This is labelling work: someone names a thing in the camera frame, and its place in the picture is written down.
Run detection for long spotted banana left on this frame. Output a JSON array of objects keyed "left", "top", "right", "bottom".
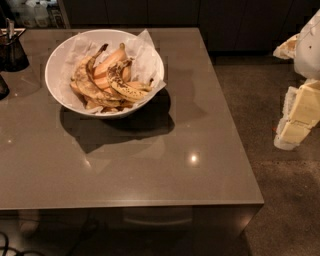
[{"left": 74, "top": 44, "right": 121, "bottom": 107}]

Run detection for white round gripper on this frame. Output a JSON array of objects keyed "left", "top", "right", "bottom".
[{"left": 273, "top": 9, "right": 320, "bottom": 150}]

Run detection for clear plastic bottles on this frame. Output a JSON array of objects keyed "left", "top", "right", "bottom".
[{"left": 5, "top": 0, "right": 68, "bottom": 29}]

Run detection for orange banana middle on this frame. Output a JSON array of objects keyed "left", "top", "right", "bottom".
[{"left": 93, "top": 66, "right": 131, "bottom": 90}]

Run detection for dark round object left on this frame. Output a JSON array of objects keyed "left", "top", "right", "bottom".
[{"left": 0, "top": 75, "right": 10, "bottom": 100}]

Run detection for yellow banana right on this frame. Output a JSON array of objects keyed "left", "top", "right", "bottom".
[{"left": 128, "top": 79, "right": 153, "bottom": 92}]

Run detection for spotted brown ripe banana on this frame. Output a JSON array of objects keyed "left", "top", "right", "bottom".
[{"left": 106, "top": 58, "right": 147, "bottom": 102}]

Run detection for white paper bowl liner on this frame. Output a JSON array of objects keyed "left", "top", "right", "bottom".
[{"left": 50, "top": 30, "right": 165, "bottom": 118}]

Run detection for yellow-orange banana top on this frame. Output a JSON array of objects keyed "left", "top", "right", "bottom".
[{"left": 93, "top": 43, "right": 127, "bottom": 78}]

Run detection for dark mesh pen holder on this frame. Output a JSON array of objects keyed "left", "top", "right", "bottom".
[{"left": 0, "top": 18, "right": 29, "bottom": 72}]

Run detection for white ceramic bowl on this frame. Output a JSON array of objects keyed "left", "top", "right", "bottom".
[{"left": 45, "top": 29, "right": 166, "bottom": 119}]

